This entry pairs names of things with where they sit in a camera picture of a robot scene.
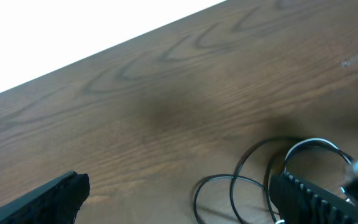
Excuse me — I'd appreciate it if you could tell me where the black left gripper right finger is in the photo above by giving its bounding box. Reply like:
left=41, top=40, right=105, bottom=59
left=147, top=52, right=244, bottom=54
left=268, top=172, right=358, bottom=224

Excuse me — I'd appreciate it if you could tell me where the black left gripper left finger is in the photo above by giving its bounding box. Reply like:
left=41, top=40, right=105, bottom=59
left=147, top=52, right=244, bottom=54
left=0, top=171, right=90, bottom=224

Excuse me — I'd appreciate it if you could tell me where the black USB cable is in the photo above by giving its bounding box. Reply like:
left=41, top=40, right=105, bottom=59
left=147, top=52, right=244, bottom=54
left=193, top=136, right=354, bottom=224

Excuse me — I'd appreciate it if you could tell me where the white USB cable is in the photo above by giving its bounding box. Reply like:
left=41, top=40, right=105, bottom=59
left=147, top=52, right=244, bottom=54
left=273, top=138, right=354, bottom=224

